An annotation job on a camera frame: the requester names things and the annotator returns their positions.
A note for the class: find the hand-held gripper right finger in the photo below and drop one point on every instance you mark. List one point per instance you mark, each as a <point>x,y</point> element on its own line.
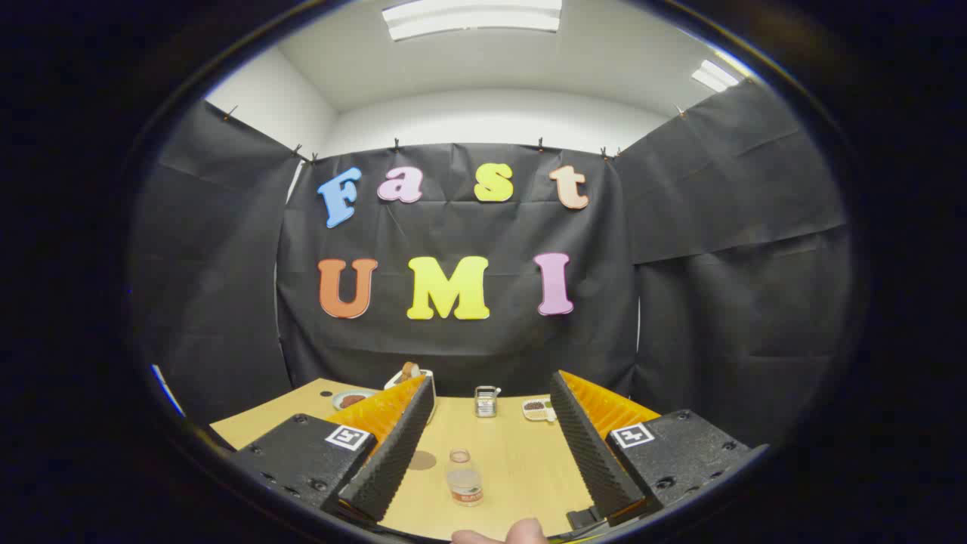
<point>593,461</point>

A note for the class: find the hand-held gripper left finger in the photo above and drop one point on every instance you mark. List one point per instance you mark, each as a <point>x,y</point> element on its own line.
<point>396,453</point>

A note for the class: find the round brown coaster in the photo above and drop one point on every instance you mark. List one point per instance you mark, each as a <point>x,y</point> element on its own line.
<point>424,460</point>

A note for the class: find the clear plastic juice bottle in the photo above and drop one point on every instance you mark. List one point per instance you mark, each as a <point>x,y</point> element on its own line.
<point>464,480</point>

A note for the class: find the pale green plate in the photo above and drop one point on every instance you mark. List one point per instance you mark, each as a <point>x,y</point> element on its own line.
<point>352,400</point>

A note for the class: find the wooden table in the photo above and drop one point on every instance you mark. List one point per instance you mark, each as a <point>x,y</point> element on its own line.
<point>521,461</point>

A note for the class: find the white toaster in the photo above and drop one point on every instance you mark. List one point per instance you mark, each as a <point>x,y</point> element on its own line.
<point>394,380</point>

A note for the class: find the white divided bean dish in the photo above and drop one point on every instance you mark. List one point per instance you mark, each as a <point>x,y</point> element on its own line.
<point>537,409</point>

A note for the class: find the toasted bread slice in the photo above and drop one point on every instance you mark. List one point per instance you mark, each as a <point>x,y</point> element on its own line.
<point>409,371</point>

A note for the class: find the black backdrop cloth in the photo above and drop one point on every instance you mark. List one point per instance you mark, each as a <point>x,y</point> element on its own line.
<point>453,340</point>

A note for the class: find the small ceiling light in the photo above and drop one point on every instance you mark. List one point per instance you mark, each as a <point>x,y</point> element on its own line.
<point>714,75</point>

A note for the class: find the long ceiling light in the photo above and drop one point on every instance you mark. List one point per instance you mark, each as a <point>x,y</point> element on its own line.
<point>472,16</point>

